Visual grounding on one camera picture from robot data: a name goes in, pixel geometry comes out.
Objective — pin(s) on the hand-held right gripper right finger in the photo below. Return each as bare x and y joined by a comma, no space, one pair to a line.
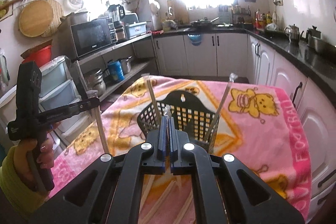
173,145

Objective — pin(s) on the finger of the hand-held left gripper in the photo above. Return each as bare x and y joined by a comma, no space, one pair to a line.
73,108

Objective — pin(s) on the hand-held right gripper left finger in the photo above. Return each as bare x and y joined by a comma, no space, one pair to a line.
163,134

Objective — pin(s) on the plastic-wrapped wooden chopsticks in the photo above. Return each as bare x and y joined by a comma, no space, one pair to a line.
170,195
151,186
152,98
167,111
221,106
101,129

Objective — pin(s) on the black plastic lattice basket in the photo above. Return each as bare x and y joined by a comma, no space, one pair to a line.
195,102

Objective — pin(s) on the person's left forearm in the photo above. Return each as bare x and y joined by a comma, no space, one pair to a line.
13,192

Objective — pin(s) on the person's left hand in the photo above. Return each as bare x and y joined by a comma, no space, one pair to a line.
21,161

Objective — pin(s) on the plastic drawer unit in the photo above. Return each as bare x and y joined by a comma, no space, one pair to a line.
57,77

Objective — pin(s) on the stacked steel pots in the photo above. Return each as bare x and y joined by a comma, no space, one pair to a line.
94,82

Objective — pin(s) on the red plastic basin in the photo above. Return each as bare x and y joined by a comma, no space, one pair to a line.
39,56

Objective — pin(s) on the blue canister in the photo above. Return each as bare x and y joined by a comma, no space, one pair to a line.
115,71

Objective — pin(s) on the steel pot with lid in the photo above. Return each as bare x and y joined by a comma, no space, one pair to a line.
126,65

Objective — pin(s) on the round wooden board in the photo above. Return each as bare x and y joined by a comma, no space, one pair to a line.
35,18

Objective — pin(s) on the black microwave oven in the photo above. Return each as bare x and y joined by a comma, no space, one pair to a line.
90,36

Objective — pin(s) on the kitchen storage shelf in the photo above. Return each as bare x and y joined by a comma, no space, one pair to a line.
118,45

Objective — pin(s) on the pink printed blanket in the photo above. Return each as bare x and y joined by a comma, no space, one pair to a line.
249,134

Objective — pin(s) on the round bamboo mat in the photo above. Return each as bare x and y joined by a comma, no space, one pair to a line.
58,16

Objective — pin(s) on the grey pot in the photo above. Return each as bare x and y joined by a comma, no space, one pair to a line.
78,18

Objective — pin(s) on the grey-blue plastic dish box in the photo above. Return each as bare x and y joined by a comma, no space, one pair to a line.
135,29

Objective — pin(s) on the blue plastic bag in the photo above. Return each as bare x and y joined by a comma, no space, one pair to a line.
194,39

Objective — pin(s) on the black blender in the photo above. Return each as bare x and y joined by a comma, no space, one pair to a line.
116,14

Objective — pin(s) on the white kitchen cabinets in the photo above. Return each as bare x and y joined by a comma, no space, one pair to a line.
231,56

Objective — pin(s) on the black wok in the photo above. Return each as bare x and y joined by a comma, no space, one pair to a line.
202,23

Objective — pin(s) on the wooden cutting board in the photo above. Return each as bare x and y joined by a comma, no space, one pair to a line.
181,11

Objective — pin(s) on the spice rack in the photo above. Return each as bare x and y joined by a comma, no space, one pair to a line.
241,14

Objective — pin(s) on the white plastic bag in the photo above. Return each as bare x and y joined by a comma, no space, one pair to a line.
272,27

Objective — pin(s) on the group of condiment bottles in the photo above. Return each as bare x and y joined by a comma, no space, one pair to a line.
265,19

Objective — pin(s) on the black kitchen countertop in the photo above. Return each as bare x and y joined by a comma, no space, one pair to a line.
302,53

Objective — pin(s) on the steel kettle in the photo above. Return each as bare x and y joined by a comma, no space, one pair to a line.
294,33

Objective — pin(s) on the dark kettle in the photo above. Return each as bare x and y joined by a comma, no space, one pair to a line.
313,33

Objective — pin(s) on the steel pan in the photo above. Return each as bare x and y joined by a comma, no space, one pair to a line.
321,44

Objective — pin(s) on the fruit wall poster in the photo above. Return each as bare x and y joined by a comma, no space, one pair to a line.
5,3

